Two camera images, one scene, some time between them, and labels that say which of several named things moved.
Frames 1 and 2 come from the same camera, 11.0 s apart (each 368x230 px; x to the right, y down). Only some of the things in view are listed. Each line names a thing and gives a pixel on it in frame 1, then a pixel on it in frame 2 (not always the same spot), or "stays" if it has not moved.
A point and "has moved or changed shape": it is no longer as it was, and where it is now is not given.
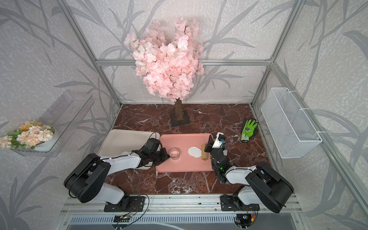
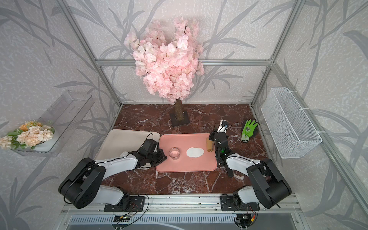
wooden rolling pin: x=204 y=154 has moved or changed shape
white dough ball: x=195 y=151 stays
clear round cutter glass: x=174 y=153 stays
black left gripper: x=165 y=157 stays
